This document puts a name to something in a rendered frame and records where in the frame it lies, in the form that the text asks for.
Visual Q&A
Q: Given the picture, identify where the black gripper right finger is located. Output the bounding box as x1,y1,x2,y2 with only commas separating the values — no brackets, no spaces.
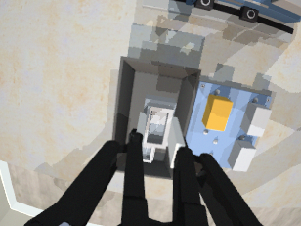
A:
167,117,263,226

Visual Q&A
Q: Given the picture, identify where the yellow-orange block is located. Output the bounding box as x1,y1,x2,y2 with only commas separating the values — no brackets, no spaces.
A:
202,94,233,131

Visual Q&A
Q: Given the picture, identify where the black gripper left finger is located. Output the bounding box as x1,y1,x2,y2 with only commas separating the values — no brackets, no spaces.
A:
23,112,150,226

